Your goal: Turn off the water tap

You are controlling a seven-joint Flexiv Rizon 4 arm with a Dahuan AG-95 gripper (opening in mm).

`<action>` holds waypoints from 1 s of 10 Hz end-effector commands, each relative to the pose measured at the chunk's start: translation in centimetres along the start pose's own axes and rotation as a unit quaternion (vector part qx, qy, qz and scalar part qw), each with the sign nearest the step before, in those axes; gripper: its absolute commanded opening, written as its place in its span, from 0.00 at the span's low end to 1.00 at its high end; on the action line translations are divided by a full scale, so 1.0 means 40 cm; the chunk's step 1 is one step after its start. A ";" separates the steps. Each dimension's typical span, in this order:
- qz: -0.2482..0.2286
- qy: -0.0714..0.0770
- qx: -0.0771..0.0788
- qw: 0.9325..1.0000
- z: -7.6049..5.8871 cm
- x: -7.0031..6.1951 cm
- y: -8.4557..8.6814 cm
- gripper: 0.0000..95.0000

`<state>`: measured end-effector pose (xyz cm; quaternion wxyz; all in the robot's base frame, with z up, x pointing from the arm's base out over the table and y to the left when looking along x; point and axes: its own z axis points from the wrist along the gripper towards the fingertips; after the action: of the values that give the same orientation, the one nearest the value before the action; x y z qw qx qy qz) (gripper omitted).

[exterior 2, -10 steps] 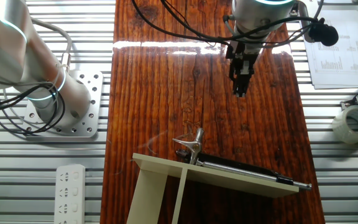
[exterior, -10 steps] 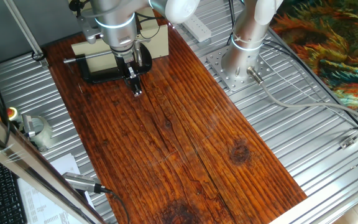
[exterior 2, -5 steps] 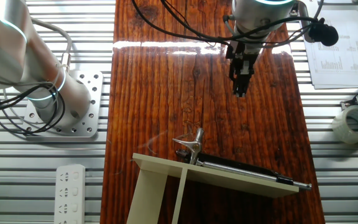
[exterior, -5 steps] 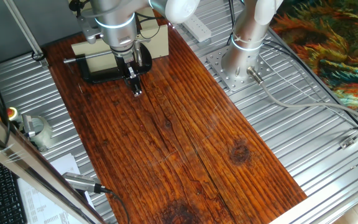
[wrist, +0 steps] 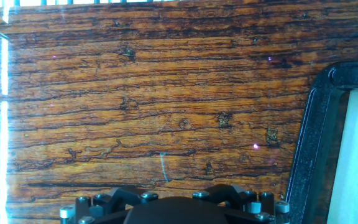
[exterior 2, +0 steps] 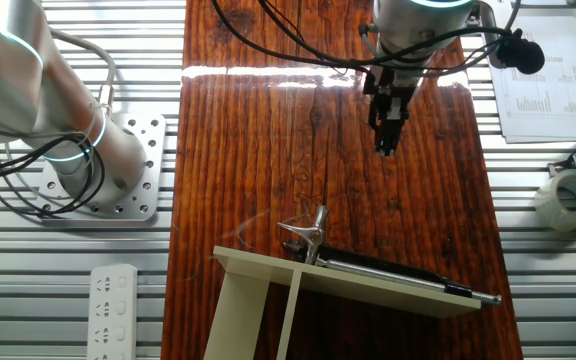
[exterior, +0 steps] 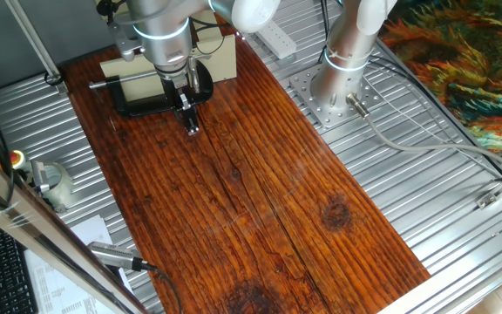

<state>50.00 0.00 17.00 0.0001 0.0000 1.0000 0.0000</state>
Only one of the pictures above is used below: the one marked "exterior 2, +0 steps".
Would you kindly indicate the black C-clamp with steel screw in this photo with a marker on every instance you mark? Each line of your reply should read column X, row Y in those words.
column 368, row 261

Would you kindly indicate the white power strip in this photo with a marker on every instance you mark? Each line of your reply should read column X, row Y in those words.
column 113, row 315

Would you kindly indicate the silver camera mount bracket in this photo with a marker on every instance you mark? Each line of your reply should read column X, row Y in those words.
column 488, row 30

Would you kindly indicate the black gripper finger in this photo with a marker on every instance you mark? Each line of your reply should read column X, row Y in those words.
column 381, row 137
column 396, row 135

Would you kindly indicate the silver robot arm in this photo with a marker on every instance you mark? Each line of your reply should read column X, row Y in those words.
column 8, row 75

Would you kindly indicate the small grey clamp fixture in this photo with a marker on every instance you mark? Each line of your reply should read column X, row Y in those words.
column 548, row 200

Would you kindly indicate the printed paper sheets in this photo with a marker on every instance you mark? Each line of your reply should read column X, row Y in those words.
column 533, row 75

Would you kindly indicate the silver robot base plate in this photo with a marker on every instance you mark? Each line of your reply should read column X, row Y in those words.
column 150, row 165

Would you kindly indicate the brown wooden board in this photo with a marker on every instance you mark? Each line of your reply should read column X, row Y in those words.
column 248, row 175

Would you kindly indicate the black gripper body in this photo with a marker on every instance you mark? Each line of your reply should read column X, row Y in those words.
column 390, row 85

